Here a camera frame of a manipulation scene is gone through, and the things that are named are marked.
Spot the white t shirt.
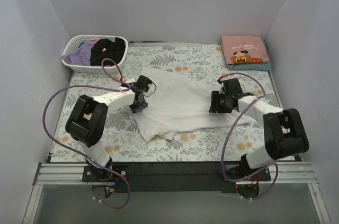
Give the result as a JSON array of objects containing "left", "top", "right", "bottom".
[{"left": 133, "top": 68, "right": 239, "bottom": 142}]

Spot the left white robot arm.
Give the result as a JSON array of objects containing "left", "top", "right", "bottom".
[{"left": 65, "top": 75, "right": 153, "bottom": 182}]

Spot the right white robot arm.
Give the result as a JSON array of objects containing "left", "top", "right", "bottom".
[{"left": 209, "top": 76, "right": 309, "bottom": 182}]

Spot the black garment in basket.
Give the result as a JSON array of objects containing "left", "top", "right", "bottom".
[{"left": 90, "top": 38, "right": 126, "bottom": 66}]

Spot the folded pink t shirt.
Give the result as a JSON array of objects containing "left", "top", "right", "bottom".
[{"left": 221, "top": 35, "right": 269, "bottom": 65}]

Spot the floral table mat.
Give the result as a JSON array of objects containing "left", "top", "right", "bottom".
[{"left": 49, "top": 44, "right": 292, "bottom": 163}]

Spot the purple garment in basket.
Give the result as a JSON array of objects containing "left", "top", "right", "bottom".
[{"left": 62, "top": 39, "right": 99, "bottom": 66}]

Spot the white plastic laundry basket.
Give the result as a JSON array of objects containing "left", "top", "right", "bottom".
[{"left": 61, "top": 35, "right": 129, "bottom": 74}]

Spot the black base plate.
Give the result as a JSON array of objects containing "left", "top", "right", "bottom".
[{"left": 82, "top": 162, "right": 271, "bottom": 198}]

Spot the aluminium frame rail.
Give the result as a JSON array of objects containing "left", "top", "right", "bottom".
[{"left": 23, "top": 162, "right": 331, "bottom": 223}]

